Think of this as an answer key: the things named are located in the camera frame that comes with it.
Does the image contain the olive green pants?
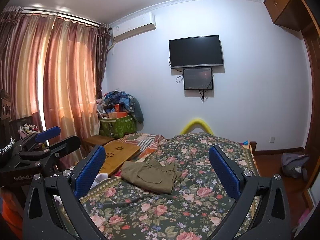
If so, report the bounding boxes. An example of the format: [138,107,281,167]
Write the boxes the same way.
[121,159,182,194]

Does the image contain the orange sleeve forearm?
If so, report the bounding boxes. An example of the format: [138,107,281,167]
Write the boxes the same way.
[1,187,23,239]

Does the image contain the grey backpack on floor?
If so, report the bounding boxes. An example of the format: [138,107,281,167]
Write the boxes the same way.
[281,153,310,181]

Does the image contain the floral bedspread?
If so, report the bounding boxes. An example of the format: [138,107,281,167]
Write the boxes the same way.
[60,132,259,240]

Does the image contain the green floral storage bag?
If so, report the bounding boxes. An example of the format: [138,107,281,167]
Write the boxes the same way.
[99,115,137,139]

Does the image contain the pile of blue clothes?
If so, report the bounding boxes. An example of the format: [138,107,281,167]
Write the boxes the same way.
[96,90,144,124]

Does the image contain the pink orange curtain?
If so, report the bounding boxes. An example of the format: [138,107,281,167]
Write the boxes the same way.
[0,6,111,170]

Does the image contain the striped patchwork blanket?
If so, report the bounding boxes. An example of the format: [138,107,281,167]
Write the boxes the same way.
[118,133,168,161]

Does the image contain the white air conditioner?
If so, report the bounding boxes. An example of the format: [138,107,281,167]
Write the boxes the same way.
[111,12,156,43]

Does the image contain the dark wooden cabinet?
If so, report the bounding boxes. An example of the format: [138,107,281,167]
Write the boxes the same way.
[264,0,312,31]

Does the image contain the small wall monitor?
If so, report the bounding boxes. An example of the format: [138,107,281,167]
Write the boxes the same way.
[183,67,213,90]

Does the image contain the wall mounted black television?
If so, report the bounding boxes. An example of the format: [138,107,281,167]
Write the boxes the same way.
[169,35,223,68]

